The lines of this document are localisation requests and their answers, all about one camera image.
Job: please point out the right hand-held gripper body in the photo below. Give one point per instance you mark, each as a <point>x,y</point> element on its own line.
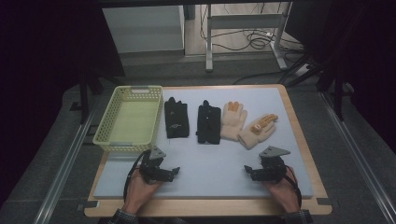
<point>273,169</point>

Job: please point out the black glove with white print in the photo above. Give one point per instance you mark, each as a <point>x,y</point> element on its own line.
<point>176,116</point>

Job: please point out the plain black glove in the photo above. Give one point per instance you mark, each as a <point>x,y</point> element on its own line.
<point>208,124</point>

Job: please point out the black stand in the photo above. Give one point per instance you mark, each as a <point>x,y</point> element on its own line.
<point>83,99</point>
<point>338,96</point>

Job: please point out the white cabinet panel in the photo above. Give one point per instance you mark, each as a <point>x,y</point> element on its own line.
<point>143,28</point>

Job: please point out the dark curtain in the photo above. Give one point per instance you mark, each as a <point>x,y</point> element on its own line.
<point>46,62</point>
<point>367,62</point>

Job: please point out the cream knit glove orange fingertips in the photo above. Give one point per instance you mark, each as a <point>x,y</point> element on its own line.
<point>232,123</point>
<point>253,137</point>

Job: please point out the metal floor rail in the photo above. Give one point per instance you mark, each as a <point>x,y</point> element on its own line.
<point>63,168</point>
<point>358,158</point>

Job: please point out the person's right hand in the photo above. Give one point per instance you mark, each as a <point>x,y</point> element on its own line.
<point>286,194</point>

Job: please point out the white metal stand frame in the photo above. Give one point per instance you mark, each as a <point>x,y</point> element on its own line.
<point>246,21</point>

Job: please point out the person's left hand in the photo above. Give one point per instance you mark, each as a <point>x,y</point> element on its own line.
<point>138,194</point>

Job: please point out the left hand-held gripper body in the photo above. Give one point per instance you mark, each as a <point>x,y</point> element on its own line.
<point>151,168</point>

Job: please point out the pale yellow plastic basket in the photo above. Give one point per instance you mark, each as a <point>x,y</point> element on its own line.
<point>134,121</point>

